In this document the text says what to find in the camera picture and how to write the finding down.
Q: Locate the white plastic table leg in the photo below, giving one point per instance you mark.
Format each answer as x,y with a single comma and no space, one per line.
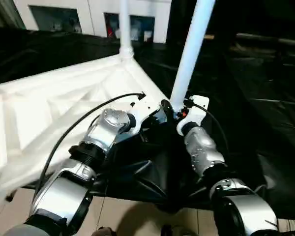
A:
126,24
191,49

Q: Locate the white plastic table top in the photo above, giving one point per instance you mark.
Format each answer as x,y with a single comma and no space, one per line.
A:
39,110

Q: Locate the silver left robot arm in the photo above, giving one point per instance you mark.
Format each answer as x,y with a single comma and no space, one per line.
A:
100,132

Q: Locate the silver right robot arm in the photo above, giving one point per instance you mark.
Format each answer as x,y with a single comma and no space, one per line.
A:
204,147

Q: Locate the plain white cup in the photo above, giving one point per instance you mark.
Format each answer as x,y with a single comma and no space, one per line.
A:
148,36

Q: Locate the black work mat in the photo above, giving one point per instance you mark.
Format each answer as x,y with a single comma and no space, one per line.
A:
260,110

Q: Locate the small yellow label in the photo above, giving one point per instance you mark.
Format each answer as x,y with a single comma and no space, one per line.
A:
209,37

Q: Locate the red bottle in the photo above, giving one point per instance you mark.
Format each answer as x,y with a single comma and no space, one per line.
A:
110,30

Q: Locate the black right robot foot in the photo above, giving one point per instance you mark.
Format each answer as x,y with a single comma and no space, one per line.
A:
177,230

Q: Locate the white sideboard cabinet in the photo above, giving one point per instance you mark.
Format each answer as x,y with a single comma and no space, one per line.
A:
93,12

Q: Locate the grey metal bench leg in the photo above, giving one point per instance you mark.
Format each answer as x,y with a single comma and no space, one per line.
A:
10,196

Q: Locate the beige curtain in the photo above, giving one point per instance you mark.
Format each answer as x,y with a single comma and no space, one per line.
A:
5,12

